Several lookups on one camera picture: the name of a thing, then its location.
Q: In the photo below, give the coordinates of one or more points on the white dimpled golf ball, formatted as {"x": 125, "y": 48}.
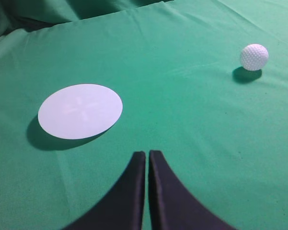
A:
{"x": 254, "y": 57}

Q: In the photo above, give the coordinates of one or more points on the green backdrop cloth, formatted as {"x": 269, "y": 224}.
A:
{"x": 37, "y": 14}

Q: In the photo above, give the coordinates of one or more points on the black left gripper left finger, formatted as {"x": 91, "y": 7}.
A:
{"x": 122, "y": 206}

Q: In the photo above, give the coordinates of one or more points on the white round plate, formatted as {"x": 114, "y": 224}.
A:
{"x": 80, "y": 111}

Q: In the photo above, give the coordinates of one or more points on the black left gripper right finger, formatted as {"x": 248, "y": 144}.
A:
{"x": 172, "y": 206}

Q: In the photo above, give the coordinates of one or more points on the green table cloth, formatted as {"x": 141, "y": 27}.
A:
{"x": 176, "y": 66}

